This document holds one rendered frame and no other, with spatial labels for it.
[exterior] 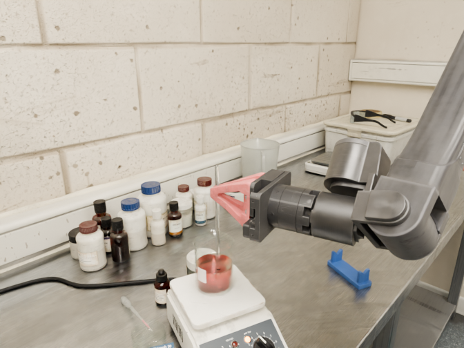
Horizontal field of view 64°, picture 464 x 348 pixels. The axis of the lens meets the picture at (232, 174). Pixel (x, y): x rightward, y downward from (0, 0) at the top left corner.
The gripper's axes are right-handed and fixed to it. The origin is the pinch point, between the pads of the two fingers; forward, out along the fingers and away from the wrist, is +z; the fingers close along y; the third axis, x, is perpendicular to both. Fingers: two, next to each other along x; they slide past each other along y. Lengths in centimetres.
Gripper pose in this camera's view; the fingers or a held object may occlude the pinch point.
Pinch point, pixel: (216, 192)
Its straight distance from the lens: 52.9
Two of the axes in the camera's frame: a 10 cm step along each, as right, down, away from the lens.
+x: 0.1, 9.4, 3.3
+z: -8.7, -1.6, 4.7
